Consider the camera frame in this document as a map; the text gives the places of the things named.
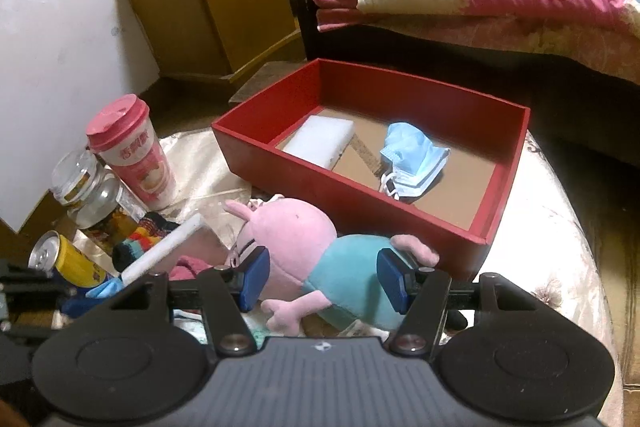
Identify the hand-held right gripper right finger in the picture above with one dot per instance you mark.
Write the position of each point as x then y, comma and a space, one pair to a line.
392, 279

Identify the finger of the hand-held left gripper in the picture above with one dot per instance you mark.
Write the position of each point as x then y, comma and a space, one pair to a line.
40, 289

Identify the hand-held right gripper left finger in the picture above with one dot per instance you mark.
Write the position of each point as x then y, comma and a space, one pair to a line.
255, 279

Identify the pink pig plush toy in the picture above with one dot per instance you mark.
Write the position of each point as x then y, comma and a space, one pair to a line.
310, 232

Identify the red cardboard box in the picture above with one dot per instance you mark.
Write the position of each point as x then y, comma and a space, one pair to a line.
350, 207

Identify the long white foam bar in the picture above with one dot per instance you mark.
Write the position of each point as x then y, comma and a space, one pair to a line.
160, 252

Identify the yellow drink can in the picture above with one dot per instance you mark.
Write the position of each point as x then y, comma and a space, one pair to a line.
75, 264

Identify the pink cloth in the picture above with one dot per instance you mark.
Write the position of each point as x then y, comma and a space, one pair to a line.
192, 267

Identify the blue face mask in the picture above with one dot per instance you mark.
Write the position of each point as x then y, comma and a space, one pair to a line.
105, 289
410, 157

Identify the yellow printed packet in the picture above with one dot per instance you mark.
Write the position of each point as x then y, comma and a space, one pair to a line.
115, 227

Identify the clear glass jar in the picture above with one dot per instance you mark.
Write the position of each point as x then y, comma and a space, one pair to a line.
85, 187

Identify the colourful striped sock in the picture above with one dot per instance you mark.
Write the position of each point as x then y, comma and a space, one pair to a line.
145, 234

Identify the white foam block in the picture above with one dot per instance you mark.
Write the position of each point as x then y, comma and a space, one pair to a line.
320, 139

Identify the pink lidded paper cup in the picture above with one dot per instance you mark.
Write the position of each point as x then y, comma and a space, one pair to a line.
135, 157

